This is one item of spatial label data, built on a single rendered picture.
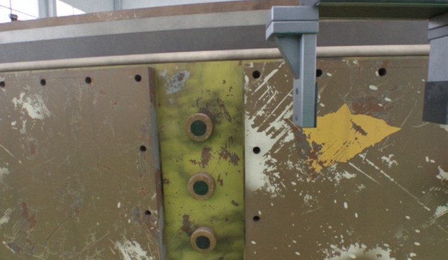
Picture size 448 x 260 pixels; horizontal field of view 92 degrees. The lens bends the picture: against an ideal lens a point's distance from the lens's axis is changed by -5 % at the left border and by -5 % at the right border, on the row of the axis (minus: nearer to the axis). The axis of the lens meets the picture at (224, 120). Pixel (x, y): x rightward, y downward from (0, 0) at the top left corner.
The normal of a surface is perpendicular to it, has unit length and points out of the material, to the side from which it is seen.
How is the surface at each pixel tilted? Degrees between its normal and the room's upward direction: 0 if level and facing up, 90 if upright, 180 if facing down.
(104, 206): 90
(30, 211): 90
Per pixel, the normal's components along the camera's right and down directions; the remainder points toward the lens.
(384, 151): -0.12, 0.13
